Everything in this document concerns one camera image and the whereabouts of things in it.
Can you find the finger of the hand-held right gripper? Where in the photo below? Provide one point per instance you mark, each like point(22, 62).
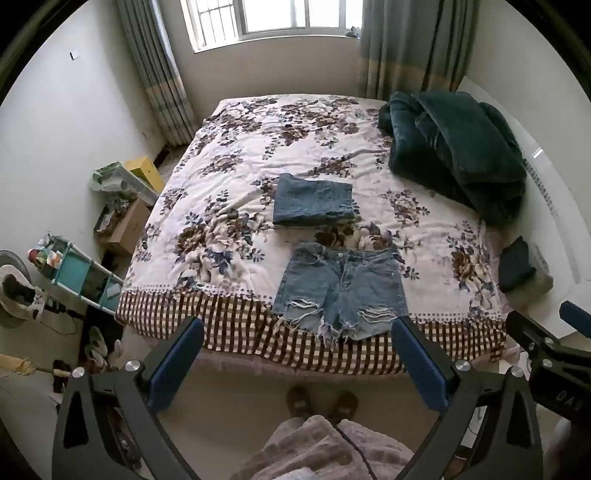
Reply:
point(577, 314)
point(524, 326)

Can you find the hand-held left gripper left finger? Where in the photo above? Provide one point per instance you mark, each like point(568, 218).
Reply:
point(178, 364)

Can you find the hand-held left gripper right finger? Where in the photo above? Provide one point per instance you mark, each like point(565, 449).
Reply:
point(422, 369)

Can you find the ripped denim shorts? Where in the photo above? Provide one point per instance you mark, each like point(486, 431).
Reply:
point(339, 288)

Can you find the dark green folded cloth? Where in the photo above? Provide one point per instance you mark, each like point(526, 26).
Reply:
point(517, 265)

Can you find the white bunny slippers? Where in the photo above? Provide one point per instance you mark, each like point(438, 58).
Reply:
point(102, 348)

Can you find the person's right brown slipper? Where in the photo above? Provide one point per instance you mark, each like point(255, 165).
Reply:
point(345, 406)

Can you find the person's brown slipper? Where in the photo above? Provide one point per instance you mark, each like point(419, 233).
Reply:
point(345, 406)
point(298, 401)

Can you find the white headboard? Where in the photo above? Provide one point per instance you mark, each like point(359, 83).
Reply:
point(558, 194)

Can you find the person's left brown slipper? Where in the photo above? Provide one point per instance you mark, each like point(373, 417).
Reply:
point(298, 401)

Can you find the person's pink pajama legs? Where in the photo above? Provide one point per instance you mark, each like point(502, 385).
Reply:
point(318, 452)

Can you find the teal storage rack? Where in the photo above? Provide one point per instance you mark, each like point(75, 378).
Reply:
point(78, 272)

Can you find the cardboard box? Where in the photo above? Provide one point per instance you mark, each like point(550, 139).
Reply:
point(129, 226)

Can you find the floral bed sheet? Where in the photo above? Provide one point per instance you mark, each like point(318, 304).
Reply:
point(221, 221)

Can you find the yellow-headed broom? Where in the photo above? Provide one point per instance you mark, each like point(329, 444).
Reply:
point(21, 365)

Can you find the standing fan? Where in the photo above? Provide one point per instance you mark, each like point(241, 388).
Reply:
point(14, 295)

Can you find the dark green quilt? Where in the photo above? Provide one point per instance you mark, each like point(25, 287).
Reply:
point(461, 147)

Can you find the yellow box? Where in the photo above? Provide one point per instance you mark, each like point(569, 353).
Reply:
point(145, 171)

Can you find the green and white packages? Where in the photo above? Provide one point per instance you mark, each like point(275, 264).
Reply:
point(115, 177)

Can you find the folded blue jeans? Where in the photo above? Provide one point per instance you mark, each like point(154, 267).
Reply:
point(314, 199)

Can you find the striped grey-green curtain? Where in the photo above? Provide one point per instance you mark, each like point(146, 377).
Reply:
point(406, 50)
point(161, 83)

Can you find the window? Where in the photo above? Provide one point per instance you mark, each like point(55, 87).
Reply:
point(272, 18)

